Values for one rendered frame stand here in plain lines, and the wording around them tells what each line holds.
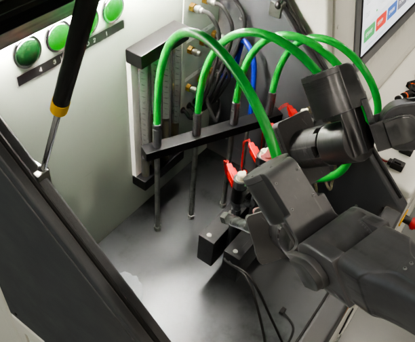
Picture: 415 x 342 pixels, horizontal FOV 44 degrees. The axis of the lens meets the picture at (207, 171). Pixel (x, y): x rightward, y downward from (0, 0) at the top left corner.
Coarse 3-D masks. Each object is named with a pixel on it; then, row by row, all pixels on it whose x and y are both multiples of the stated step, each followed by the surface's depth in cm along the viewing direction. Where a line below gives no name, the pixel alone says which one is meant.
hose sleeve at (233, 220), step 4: (228, 216) 84; (232, 216) 83; (236, 216) 83; (228, 220) 84; (232, 220) 83; (236, 220) 82; (240, 220) 81; (244, 220) 80; (228, 224) 84; (232, 224) 83; (236, 224) 81; (240, 224) 80; (244, 224) 79; (240, 228) 81; (244, 228) 79; (248, 232) 79
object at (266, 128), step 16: (176, 32) 78; (192, 32) 73; (224, 48) 69; (160, 64) 87; (160, 80) 90; (240, 80) 66; (160, 96) 94; (256, 96) 66; (160, 112) 97; (256, 112) 65; (160, 128) 100; (272, 128) 65; (272, 144) 65
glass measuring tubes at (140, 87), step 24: (168, 24) 101; (144, 48) 94; (144, 72) 97; (168, 72) 103; (144, 96) 101; (168, 96) 108; (144, 120) 105; (168, 120) 112; (144, 144) 109; (144, 168) 114; (168, 168) 122
